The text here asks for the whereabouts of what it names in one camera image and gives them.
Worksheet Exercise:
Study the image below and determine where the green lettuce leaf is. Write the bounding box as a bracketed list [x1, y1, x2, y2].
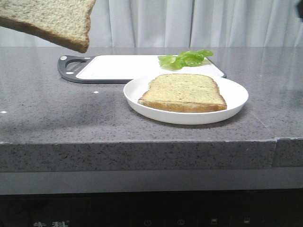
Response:
[158, 49, 214, 70]

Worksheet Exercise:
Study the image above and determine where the bread slice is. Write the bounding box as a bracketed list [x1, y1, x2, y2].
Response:
[138, 74, 227, 113]
[0, 0, 95, 53]

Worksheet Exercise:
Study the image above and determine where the white cutting board black rim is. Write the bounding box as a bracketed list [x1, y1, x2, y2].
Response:
[57, 55, 226, 84]

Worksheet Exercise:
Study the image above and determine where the white round plate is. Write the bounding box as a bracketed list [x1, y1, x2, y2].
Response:
[123, 77, 249, 125]

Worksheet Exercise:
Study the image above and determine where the white curtain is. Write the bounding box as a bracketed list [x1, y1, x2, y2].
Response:
[0, 0, 303, 48]

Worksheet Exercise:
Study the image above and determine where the black appliance front panel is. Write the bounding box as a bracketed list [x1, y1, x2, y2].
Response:
[0, 189, 303, 227]

